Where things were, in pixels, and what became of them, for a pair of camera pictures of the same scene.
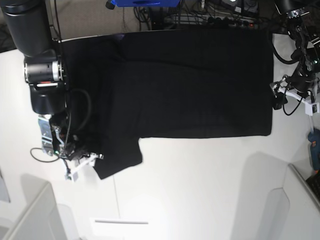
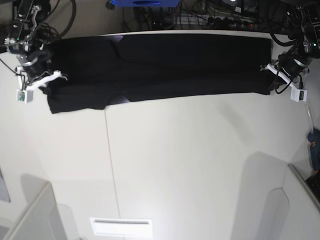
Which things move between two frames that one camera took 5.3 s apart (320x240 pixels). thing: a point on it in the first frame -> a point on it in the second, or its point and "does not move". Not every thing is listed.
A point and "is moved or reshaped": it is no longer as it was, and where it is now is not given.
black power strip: x=228 y=23 does not move
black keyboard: x=313 y=182 does not move
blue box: x=122 y=3 does not move
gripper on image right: x=306 y=85 -> x=290 y=65
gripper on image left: x=75 y=160 -> x=34 y=71
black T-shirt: x=124 y=86 is moved or reshaped
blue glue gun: x=314 y=137 does not move
